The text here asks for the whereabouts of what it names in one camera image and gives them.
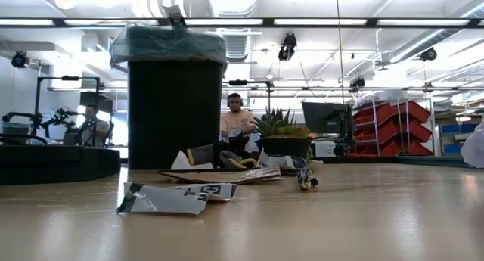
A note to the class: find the person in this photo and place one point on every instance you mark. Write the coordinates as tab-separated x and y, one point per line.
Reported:
92	130
236	121

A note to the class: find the succulent plant in black pot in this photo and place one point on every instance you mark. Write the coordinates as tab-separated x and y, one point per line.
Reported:
285	146

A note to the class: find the rack of red storage bins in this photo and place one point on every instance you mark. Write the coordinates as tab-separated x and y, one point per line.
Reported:
393	128

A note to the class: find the black plastic trash bin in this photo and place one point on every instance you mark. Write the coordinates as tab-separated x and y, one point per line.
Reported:
174	113

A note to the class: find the torn white label MAT print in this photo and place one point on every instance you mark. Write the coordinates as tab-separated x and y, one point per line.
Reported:
219	191

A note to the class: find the black trash bin lid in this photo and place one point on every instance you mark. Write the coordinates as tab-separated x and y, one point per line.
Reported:
56	166

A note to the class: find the background robot workstation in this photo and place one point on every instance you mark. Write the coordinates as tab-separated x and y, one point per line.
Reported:
56	119

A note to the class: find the rack of blue storage bins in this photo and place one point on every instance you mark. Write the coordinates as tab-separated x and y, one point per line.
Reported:
457	138

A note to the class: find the torn white label ANTI print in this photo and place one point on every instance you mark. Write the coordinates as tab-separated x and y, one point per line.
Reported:
276	162

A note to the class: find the brown cardboard piece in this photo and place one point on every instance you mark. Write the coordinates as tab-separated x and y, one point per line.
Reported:
211	176

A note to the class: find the dark computer monitor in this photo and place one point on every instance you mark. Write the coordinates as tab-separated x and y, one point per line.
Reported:
325	117

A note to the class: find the black overhead rig camera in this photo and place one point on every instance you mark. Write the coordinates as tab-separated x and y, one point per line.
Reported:
287	45

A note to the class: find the blue plastic trash bag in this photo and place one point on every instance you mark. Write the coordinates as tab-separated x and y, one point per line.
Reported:
170	43

